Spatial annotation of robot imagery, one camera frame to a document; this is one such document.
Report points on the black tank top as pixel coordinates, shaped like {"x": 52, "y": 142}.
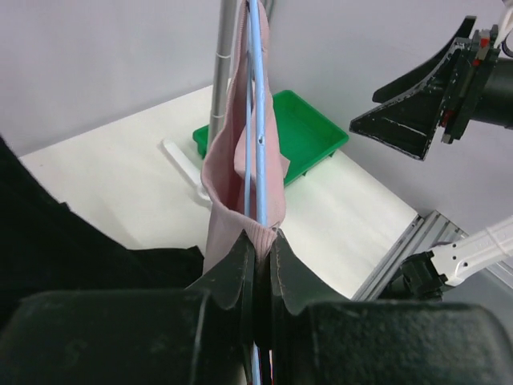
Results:
{"x": 45, "y": 246}

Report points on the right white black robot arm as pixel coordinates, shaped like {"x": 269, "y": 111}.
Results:
{"x": 427, "y": 275}

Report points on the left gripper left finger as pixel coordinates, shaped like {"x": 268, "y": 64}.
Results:
{"x": 224, "y": 332}

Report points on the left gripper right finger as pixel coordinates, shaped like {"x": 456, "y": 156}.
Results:
{"x": 294, "y": 289}

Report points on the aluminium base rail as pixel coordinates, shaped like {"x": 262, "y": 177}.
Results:
{"x": 422, "y": 234}

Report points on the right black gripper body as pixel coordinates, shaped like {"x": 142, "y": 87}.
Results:
{"x": 480, "y": 85}

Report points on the light blue wire hanger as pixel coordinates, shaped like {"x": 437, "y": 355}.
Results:
{"x": 255, "y": 102}

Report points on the white and silver clothes rack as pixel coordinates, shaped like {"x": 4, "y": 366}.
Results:
{"x": 222, "y": 69}

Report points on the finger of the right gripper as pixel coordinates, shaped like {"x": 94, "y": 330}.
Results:
{"x": 407, "y": 122}
{"x": 411, "y": 78}

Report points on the pink tank top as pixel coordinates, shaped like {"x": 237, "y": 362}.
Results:
{"x": 227, "y": 219}

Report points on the green plastic tray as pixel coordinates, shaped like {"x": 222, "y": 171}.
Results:
{"x": 297, "y": 137}

